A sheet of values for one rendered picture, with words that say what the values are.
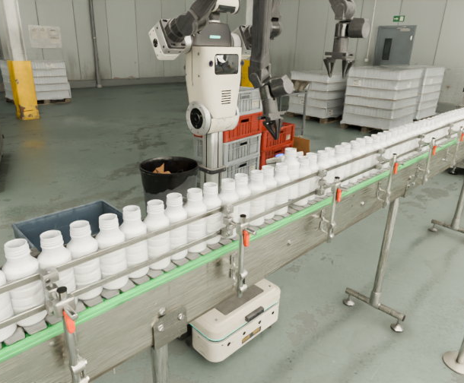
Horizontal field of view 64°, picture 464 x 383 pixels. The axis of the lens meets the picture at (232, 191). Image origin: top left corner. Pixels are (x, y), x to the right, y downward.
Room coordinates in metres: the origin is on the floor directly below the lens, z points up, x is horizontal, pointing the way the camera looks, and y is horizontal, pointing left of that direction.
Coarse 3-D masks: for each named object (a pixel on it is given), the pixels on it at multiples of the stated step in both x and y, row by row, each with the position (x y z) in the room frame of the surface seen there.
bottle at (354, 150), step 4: (352, 144) 1.43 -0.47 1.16; (356, 144) 1.43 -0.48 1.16; (352, 148) 1.43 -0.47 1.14; (356, 148) 1.43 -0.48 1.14; (352, 152) 1.43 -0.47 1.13; (356, 152) 1.42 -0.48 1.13; (360, 152) 1.43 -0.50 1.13; (352, 156) 1.42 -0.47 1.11; (356, 156) 1.42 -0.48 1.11; (360, 160) 1.43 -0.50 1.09; (352, 164) 1.42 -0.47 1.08; (356, 164) 1.42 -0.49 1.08; (352, 168) 1.42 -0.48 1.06; (356, 168) 1.42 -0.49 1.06; (352, 172) 1.42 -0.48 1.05; (356, 172) 1.42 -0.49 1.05; (356, 176) 1.42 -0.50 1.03; (352, 180) 1.42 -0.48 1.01; (356, 180) 1.42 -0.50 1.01
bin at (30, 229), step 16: (80, 208) 1.23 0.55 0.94; (96, 208) 1.27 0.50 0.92; (112, 208) 1.23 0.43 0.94; (16, 224) 1.08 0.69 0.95; (32, 224) 1.11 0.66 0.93; (48, 224) 1.14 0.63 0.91; (64, 224) 1.18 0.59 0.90; (96, 224) 1.26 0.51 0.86; (32, 240) 1.10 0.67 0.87; (64, 240) 1.18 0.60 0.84
